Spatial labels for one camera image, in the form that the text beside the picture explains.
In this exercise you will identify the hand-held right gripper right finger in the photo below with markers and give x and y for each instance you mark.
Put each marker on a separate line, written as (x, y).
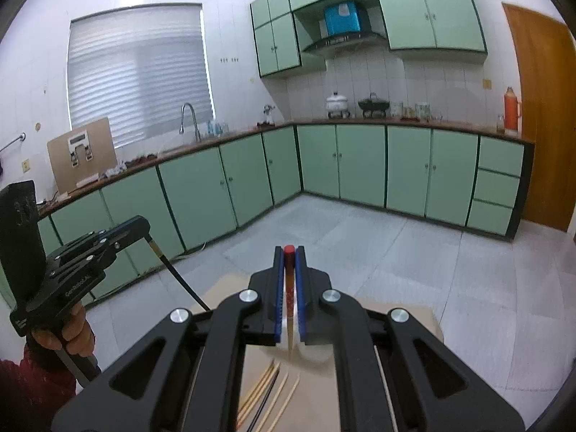
(302, 297)

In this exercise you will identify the brown kitchen countertop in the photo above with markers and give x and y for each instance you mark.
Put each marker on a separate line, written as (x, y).
(450, 125)

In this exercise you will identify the blue box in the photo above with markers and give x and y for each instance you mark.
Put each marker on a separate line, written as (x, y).
(343, 19)

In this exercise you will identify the small white ornament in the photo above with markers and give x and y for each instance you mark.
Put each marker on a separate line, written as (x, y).
(268, 114)

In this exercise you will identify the bamboo chopstick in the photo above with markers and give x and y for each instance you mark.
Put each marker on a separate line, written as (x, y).
(265, 389)
(283, 402)
(261, 384)

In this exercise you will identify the black wok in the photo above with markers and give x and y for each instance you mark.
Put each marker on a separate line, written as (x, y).
(372, 104)

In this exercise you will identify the green base cabinet unit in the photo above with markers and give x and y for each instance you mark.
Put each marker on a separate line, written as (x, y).
(360, 162)

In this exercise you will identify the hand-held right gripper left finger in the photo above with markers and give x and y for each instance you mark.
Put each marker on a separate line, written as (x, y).
(279, 297)

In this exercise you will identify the red patterned chopstick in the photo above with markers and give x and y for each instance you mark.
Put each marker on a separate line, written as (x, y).
(290, 274)

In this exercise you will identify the wooden door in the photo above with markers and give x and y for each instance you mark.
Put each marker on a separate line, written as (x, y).
(544, 121)

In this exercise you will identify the metal towel rail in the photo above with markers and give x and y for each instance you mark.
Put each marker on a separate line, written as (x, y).
(11, 142)

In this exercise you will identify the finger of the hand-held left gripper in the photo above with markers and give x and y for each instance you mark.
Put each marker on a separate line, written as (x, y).
(123, 239)
(128, 224)

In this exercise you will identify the brown cardboard board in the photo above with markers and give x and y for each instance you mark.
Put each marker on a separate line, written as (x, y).
(63, 162)

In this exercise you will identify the black range hood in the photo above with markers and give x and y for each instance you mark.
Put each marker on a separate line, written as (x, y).
(342, 42)

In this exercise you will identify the blue bottles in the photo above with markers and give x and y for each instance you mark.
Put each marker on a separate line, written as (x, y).
(217, 128)

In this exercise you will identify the person's left forearm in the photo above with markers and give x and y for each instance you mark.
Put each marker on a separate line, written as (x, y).
(27, 396)

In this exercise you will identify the green wall cabinet unit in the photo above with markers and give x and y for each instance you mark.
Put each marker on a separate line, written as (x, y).
(432, 13)

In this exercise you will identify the orange thermos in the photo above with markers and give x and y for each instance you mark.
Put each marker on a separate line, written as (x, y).
(512, 110)

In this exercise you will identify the glass jar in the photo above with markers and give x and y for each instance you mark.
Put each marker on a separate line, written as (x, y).
(423, 110)
(396, 109)

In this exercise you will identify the person's left hand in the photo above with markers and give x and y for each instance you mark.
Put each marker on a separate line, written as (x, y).
(72, 330)

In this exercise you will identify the white window blind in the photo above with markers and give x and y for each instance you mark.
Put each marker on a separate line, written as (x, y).
(135, 72)

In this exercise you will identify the chrome kitchen faucet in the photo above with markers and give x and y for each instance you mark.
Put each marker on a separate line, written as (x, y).
(193, 114)

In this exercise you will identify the black chopstick with gold band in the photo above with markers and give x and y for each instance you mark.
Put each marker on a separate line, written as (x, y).
(180, 279)

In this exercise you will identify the white cooking pot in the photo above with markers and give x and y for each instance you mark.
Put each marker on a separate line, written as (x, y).
(337, 102)

